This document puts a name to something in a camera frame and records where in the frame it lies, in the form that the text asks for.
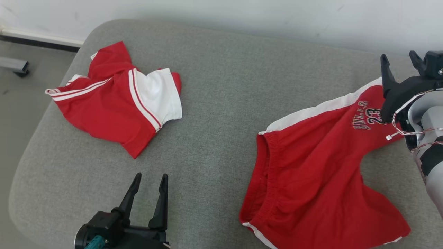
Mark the grey fabric sofa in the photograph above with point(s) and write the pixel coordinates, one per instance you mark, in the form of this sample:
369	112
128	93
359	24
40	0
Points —
214	103

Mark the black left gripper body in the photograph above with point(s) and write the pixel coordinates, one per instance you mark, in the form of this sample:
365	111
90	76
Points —
107	230

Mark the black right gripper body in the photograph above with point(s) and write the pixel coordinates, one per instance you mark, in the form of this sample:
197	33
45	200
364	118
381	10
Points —
408	90

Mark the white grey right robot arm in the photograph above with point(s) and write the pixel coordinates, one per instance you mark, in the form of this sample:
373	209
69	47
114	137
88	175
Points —
432	117

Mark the grey metal bar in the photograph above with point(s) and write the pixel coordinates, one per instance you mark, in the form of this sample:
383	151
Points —
14	64

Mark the red shorts with white stripe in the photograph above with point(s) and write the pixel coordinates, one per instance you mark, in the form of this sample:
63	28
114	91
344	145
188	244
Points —
311	173

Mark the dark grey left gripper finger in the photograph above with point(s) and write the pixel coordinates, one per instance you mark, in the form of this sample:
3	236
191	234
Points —
161	207
129	200

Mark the red white jersey shirt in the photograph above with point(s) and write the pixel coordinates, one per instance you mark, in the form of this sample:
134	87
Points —
104	110

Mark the white black baseboard strip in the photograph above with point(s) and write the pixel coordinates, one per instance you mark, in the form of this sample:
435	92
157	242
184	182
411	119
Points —
38	39

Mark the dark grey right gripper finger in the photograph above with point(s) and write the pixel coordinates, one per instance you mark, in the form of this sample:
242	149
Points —
386	76
418	62

